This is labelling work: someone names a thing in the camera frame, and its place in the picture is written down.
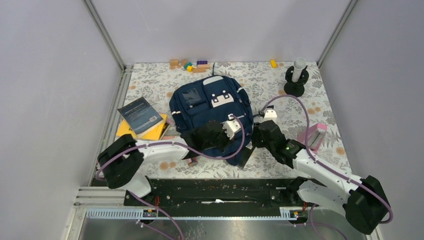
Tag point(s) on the dark blue book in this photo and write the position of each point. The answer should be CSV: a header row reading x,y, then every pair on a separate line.
x,y
141,117

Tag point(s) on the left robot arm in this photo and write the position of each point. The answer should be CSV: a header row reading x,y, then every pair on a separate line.
x,y
120,164

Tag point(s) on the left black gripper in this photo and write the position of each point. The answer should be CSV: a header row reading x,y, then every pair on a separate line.
x,y
227,142

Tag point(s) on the navy blue student backpack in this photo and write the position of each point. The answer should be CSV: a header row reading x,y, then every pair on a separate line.
x,y
213,99

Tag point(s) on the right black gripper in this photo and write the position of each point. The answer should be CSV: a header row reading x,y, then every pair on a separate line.
x,y
256,132

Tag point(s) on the yellow block at back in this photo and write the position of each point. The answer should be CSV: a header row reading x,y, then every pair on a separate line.
x,y
273,63

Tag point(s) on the pink topped pen tube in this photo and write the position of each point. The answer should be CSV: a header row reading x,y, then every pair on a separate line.
x,y
192,162

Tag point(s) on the pink pencil case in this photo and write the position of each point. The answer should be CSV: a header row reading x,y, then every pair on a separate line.
x,y
314,137

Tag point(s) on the teal toy block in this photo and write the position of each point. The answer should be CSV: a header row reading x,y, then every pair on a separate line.
x,y
187,65

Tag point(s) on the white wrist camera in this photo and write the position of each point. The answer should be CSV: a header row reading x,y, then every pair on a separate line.
x,y
267,114
231,126

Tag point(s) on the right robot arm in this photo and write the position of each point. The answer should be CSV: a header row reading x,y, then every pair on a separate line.
x,y
362,201

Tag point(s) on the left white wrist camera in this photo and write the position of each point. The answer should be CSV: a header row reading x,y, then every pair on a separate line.
x,y
231,126

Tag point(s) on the round wooden block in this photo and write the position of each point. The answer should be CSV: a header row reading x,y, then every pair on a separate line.
x,y
183,62

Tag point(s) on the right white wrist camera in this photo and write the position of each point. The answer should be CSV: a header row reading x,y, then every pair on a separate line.
x,y
267,114

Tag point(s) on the black microphone stand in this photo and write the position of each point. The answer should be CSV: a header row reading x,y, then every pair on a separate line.
x,y
296,89

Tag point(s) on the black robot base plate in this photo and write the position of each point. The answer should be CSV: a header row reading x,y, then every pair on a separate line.
x,y
227,197

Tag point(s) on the purple toy block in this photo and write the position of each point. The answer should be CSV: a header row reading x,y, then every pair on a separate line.
x,y
202,62

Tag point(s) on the black notebook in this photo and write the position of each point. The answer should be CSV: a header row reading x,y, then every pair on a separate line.
x,y
245,155

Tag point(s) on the wooden cube block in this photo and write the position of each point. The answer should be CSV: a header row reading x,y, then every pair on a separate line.
x,y
174,62

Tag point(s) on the long wooden block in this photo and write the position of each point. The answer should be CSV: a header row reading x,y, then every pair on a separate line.
x,y
200,68

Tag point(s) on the floral table cloth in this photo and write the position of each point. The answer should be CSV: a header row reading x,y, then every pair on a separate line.
x,y
156,82

